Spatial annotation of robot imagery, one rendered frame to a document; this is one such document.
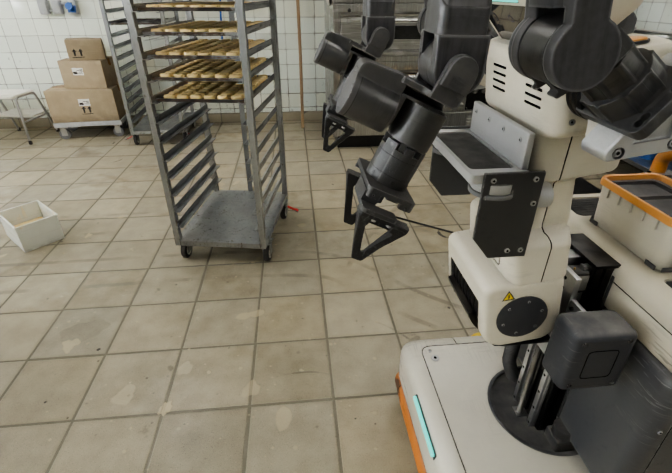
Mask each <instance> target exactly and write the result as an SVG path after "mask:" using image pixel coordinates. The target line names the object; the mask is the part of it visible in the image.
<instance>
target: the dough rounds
mask: <svg viewBox="0 0 672 473"><path fill-rule="evenodd" d="M267 78H268V75H264V74H263V75H259V76H258V77H257V75H255V76H253V77H252V78H251V79H252V89H253V90H255V89H256V88H257V87H258V86H259V85H260V84H262V83H263V82H264V81H265V80H266V79H267ZM237 83H238V82H217V81H192V82H188V84H184V85H183V86H180V87H179V89H174V91H171V92H169V94H165V95H164V98H172V99H229V100H244V98H245V95H244V85H243V84H237Z"/></svg>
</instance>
